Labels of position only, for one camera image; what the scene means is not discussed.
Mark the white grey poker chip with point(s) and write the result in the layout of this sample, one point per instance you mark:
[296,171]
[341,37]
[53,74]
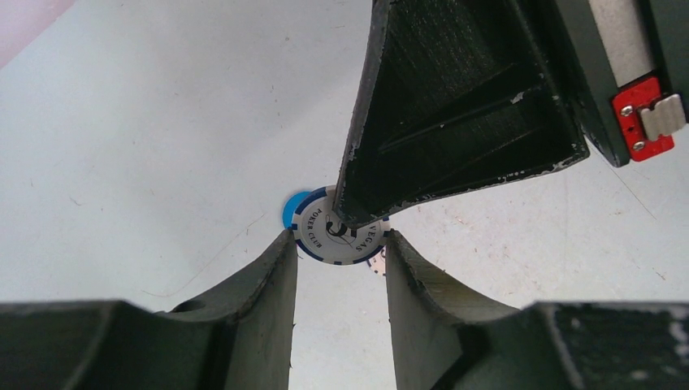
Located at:
[321,234]

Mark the blue round button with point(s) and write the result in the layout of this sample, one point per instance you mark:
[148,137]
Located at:
[290,207]

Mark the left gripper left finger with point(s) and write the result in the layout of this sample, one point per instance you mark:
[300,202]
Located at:
[236,335]

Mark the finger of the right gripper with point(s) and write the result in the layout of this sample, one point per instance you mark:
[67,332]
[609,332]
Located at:
[454,97]

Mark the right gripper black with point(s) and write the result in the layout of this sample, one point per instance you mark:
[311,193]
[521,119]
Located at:
[623,70]

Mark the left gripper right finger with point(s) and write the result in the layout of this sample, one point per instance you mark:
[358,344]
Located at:
[446,335]

